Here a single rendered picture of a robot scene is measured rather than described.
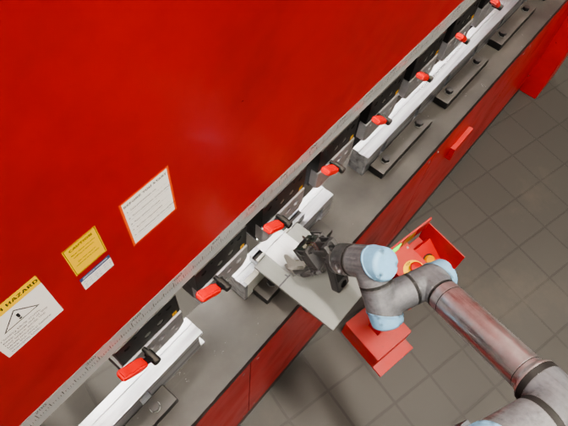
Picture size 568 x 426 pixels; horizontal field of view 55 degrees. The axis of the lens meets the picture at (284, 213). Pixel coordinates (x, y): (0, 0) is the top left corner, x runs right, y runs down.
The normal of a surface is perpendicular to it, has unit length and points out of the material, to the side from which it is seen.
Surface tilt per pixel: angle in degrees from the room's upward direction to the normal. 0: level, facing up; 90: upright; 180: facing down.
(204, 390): 0
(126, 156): 90
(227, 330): 0
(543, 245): 0
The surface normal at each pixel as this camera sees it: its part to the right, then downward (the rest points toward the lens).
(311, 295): 0.07, -0.50
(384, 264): 0.55, 0.00
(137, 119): 0.77, 0.58
